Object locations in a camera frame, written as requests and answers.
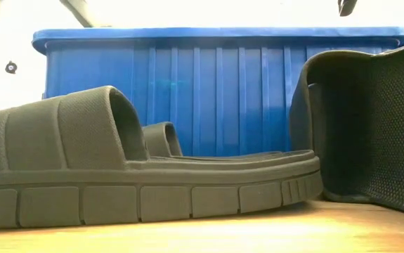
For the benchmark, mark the round black wall fixture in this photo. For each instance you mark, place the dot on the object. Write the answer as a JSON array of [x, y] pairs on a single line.
[[11, 67]]

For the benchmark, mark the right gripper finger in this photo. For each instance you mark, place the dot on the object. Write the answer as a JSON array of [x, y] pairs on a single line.
[[346, 7]]

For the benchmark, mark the blue plastic bin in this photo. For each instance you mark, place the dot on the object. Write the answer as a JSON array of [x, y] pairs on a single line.
[[222, 88]]

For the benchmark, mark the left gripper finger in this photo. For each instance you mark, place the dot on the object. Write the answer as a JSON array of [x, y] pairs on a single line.
[[78, 12]]

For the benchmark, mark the black foam slide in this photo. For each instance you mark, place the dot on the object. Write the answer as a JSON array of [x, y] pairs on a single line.
[[82, 175], [381, 123], [159, 140]]

